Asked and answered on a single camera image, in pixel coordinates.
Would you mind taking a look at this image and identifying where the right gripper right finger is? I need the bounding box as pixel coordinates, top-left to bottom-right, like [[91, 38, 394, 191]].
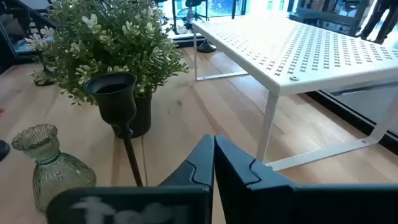
[[215, 134, 398, 224]]

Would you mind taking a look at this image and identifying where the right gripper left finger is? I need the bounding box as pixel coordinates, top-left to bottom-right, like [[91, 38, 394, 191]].
[[45, 134, 215, 224]]

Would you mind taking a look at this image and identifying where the green glass candle holder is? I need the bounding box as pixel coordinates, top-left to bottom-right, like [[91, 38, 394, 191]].
[[11, 123, 97, 213]]

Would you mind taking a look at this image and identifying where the white perforated metal shelf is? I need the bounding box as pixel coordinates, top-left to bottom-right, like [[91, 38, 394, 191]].
[[192, 15, 398, 172]]

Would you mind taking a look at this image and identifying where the green artificial plant black pot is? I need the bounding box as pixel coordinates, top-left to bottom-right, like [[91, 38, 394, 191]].
[[24, 0, 189, 139]]

